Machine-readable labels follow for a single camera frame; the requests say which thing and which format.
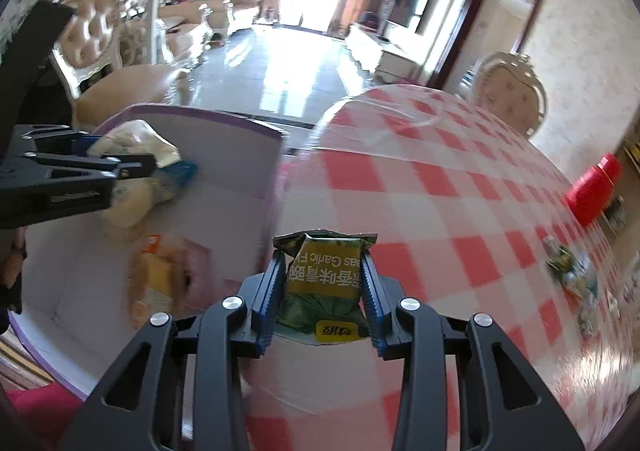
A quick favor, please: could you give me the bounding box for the green snack packet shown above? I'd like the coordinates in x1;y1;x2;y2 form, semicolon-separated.
272;229;378;347

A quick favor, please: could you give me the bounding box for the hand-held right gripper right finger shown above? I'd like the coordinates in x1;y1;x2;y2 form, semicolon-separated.
361;251;586;451

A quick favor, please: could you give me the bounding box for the white box with purple rim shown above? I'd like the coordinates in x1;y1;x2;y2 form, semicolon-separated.
7;103;291;397

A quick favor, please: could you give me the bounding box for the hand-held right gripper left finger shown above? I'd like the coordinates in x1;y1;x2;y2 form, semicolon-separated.
60;251;288;451

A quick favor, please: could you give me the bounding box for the clear packet with blue edges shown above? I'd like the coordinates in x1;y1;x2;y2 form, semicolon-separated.
87;120;201;242

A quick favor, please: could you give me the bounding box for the blue cartoon snack packet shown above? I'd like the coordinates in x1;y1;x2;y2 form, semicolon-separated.
570;251;601;301

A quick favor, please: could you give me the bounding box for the pink cloth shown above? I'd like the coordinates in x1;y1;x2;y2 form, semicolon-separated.
5;381;88;451

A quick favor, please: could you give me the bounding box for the dark wooden door frame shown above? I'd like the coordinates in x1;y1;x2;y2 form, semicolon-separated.
435;0;553;92

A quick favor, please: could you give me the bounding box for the cream tufted dining chair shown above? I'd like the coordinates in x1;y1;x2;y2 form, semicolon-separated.
472;51;548;136
50;0;191;126

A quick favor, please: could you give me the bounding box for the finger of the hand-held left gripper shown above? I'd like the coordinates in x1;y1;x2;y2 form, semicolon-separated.
25;153;159;180
10;123;99;155

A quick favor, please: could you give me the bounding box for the red thermos jug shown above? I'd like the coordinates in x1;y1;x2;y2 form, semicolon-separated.
565;153;623;227

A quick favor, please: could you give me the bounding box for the flat screen television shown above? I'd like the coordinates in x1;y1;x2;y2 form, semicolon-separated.
382;0;432;34

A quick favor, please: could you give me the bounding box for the white television cabinet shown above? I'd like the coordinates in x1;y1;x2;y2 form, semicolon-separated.
346;23;421;79

